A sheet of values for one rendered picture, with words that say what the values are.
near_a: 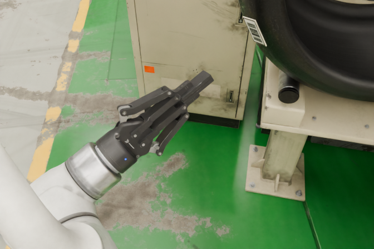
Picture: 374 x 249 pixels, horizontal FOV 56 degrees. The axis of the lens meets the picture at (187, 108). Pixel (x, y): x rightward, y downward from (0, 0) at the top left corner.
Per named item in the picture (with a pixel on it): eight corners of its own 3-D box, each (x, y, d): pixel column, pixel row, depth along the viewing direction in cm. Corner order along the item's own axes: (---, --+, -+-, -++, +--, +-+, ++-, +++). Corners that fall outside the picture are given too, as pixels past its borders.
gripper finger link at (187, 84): (169, 100, 65) (161, 89, 63) (190, 83, 65) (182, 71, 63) (172, 103, 63) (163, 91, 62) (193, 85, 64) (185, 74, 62)
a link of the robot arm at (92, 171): (94, 179, 69) (118, 159, 69) (104, 208, 61) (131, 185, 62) (62, 151, 64) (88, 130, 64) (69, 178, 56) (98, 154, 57)
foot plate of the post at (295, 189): (249, 145, 179) (250, 140, 177) (303, 154, 176) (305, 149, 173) (245, 190, 161) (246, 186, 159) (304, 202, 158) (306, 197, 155)
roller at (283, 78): (279, 17, 101) (284, 3, 98) (294, 21, 101) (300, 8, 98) (274, 101, 77) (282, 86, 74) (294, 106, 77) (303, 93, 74)
